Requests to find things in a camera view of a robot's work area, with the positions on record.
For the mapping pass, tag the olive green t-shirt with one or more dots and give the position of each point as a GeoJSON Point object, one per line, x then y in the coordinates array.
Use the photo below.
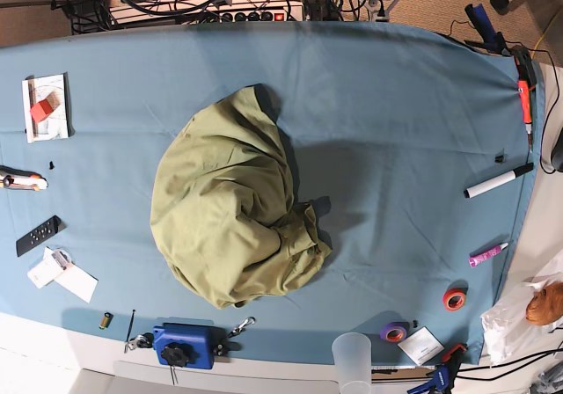
{"type": "Point", "coordinates": [223, 209]}

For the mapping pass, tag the silver carabiner clip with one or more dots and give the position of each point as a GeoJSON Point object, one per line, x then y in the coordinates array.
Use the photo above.
{"type": "Point", "coordinates": [238, 329]}

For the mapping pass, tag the blue table cloth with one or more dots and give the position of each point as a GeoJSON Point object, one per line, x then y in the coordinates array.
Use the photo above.
{"type": "Point", "coordinates": [386, 127]}

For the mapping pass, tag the white power strip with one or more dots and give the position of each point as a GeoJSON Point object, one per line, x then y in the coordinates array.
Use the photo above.
{"type": "Point", "coordinates": [236, 10]}

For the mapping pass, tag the clear plastic cup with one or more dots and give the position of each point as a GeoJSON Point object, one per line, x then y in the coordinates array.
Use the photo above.
{"type": "Point", "coordinates": [352, 360]}

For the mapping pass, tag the purple tape roll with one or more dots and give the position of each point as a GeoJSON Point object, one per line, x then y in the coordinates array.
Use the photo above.
{"type": "Point", "coordinates": [394, 332]}

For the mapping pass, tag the blue clamp block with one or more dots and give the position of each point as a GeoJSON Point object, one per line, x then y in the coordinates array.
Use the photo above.
{"type": "Point", "coordinates": [184, 346]}

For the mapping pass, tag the black zip tie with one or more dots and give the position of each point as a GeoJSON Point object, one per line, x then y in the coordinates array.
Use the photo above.
{"type": "Point", "coordinates": [130, 327]}

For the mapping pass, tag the red tape roll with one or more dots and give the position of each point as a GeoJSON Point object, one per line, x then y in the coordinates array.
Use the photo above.
{"type": "Point", "coordinates": [454, 299]}

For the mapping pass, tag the pink glue tube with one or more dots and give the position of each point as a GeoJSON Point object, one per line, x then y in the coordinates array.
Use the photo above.
{"type": "Point", "coordinates": [479, 258]}

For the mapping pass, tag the white paper card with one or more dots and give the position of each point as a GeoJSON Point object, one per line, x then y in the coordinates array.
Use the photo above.
{"type": "Point", "coordinates": [421, 346]}

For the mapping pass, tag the white black marker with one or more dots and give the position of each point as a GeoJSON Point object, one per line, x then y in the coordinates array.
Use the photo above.
{"type": "Point", "coordinates": [497, 181]}

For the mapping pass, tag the small green battery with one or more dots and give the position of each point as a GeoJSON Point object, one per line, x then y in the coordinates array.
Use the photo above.
{"type": "Point", "coordinates": [106, 320]}

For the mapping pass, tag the small black clip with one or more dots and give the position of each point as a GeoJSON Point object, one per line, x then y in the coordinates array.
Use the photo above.
{"type": "Point", "coordinates": [500, 158]}

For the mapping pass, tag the white paper sheet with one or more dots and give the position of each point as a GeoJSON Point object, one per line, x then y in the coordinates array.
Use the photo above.
{"type": "Point", "coordinates": [78, 282]}

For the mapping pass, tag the white card stack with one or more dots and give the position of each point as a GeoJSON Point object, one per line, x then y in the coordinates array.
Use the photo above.
{"type": "Point", "coordinates": [53, 264]}

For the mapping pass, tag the black remote control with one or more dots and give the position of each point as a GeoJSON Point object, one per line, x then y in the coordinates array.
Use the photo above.
{"type": "Point", "coordinates": [39, 235]}

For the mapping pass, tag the red cube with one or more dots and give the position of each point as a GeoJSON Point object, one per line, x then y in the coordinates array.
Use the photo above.
{"type": "Point", "coordinates": [41, 111]}

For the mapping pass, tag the blue black clamp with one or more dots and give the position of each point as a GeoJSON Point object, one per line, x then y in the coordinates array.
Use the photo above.
{"type": "Point", "coordinates": [493, 42]}

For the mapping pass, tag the blue bar clamp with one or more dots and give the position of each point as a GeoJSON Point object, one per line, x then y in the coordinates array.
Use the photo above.
{"type": "Point", "coordinates": [442, 379]}

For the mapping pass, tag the orange white utility knife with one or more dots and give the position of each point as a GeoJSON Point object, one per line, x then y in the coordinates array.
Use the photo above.
{"type": "Point", "coordinates": [14, 179]}

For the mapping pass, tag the orange black screwdriver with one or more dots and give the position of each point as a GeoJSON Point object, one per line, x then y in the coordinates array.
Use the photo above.
{"type": "Point", "coordinates": [526, 83]}

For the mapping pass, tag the white plastic bag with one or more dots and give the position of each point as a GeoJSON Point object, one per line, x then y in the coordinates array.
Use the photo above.
{"type": "Point", "coordinates": [506, 330]}

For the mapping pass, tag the brown bread item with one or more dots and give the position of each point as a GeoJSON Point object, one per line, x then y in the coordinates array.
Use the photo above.
{"type": "Point", "coordinates": [546, 305]}

